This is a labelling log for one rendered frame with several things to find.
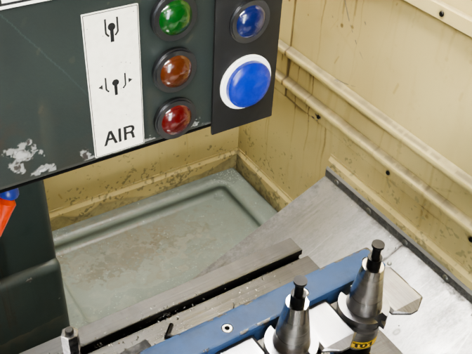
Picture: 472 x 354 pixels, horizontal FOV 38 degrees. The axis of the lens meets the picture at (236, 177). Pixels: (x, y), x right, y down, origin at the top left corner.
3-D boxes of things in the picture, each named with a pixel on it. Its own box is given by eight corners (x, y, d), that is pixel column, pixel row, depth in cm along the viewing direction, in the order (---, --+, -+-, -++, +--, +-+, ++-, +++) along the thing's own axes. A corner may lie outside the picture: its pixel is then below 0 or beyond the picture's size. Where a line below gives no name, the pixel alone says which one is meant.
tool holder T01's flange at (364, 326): (359, 291, 89) (362, 277, 88) (395, 320, 86) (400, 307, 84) (325, 313, 86) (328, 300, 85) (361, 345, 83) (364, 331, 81)
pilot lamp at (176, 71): (195, 86, 39) (195, 50, 37) (160, 95, 38) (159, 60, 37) (189, 81, 39) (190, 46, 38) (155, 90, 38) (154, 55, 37)
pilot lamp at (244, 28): (267, 36, 40) (270, 1, 38) (235, 45, 39) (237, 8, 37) (262, 32, 40) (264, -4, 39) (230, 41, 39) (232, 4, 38)
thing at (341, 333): (362, 342, 82) (363, 338, 81) (327, 361, 80) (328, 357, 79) (326, 303, 86) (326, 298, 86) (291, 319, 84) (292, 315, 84)
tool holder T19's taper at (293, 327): (296, 319, 82) (301, 281, 78) (318, 346, 79) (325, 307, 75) (265, 335, 80) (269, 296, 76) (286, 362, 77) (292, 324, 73)
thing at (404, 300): (428, 305, 87) (430, 301, 86) (397, 322, 84) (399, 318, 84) (390, 270, 91) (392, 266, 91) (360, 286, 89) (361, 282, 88)
